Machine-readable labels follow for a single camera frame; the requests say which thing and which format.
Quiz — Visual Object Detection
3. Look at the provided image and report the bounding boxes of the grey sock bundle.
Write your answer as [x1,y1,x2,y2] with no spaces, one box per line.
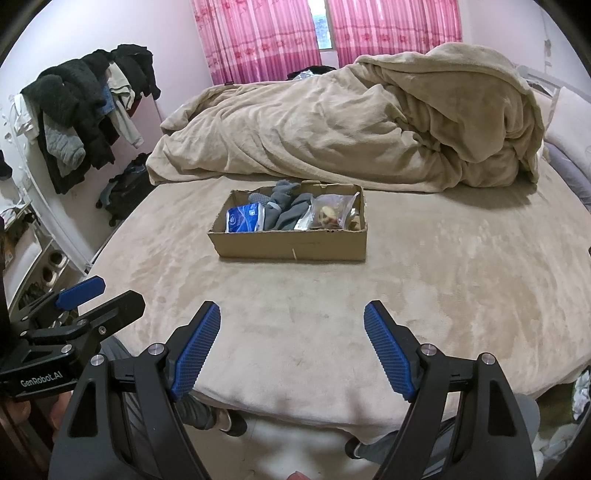
[249,180,314,231]

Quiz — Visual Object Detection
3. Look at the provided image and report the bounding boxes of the person's left hand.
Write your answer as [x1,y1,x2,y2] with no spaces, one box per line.
[1,392,72,440]

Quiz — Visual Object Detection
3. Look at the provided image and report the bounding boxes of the white metal rack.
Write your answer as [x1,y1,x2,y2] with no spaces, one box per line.
[2,105,90,315]

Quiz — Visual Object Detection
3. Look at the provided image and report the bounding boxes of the black shoe left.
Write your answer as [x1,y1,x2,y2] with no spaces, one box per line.
[215,409,247,438]

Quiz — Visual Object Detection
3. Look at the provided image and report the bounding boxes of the black shoe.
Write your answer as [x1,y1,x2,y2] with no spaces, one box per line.
[344,436,365,460]
[215,409,247,438]

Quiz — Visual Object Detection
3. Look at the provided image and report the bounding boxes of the black shoe right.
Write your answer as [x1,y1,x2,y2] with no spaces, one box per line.
[344,436,365,460]

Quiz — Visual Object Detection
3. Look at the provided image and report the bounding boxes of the beige bed sheet mattress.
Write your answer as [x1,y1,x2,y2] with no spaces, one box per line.
[92,164,590,442]

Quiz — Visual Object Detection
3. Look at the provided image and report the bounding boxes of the hanging clothes on rack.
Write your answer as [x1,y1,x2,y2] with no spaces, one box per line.
[13,44,161,195]

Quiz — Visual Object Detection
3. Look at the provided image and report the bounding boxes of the blue white tissue pack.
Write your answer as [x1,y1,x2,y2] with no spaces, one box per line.
[225,203,264,233]

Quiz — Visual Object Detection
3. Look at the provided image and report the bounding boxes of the brown cardboard box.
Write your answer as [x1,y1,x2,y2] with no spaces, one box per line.
[208,181,368,262]

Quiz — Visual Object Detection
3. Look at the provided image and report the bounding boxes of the clear plastic snack bag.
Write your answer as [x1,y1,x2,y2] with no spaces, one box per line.
[294,192,360,231]

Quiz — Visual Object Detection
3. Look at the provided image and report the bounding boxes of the patterned pillow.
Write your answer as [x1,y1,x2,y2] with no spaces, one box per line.
[518,65,590,211]

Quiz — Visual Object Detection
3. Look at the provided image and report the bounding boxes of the tan rumpled blanket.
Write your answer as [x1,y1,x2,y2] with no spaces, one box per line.
[146,43,545,193]

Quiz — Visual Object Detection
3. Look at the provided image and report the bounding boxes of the pink window curtains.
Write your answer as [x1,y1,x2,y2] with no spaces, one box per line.
[192,0,463,84]

